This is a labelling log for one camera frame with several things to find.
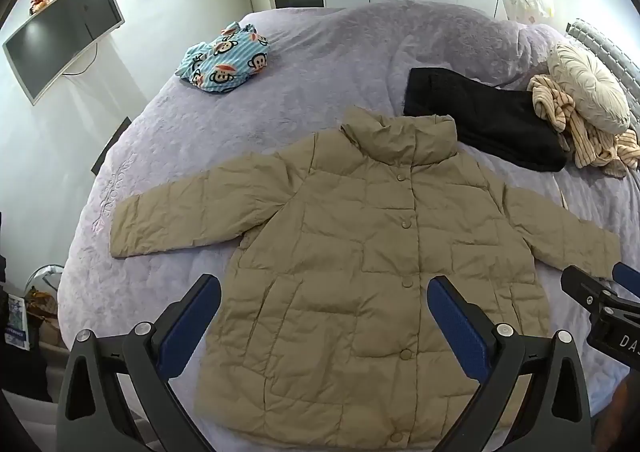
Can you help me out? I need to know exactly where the grey padded headboard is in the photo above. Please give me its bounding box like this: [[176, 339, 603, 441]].
[[566, 18, 640, 98]]

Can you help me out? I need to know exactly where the brown bag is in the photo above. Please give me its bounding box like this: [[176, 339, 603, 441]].
[[25, 289, 63, 348]]

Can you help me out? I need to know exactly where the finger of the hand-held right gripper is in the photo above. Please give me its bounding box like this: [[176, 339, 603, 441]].
[[612, 262, 640, 297], [560, 266, 620, 314]]

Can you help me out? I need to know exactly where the wall-mounted television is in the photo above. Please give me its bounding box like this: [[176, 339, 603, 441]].
[[2, 0, 126, 106]]

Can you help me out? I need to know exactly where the beige puffer jacket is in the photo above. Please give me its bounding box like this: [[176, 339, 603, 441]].
[[109, 107, 622, 450]]

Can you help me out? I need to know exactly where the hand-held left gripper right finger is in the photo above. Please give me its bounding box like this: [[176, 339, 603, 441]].
[[427, 274, 593, 452]]

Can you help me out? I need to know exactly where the beige striped garment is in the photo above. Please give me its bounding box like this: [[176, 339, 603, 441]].
[[527, 74, 640, 179]]

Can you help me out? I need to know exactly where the black garment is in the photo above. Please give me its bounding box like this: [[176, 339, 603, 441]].
[[402, 67, 568, 173]]

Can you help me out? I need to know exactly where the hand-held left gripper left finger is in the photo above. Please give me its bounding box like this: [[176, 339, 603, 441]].
[[56, 273, 223, 452]]

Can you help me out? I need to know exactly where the person's right forearm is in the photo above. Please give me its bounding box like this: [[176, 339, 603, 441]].
[[592, 372, 640, 452]]

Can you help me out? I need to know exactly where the round cream pillow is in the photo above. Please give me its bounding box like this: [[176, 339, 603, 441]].
[[546, 42, 632, 135]]

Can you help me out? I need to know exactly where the black television cable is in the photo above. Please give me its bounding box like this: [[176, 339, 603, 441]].
[[62, 39, 98, 78]]

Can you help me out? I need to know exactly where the blue striped monkey print garment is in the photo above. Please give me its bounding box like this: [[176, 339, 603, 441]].
[[175, 21, 271, 94]]

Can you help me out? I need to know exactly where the purple fleece bed blanket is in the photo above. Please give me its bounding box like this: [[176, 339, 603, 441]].
[[57, 0, 640, 452]]

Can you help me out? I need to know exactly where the blue and white book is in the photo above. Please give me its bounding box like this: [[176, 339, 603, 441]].
[[7, 294, 32, 350]]

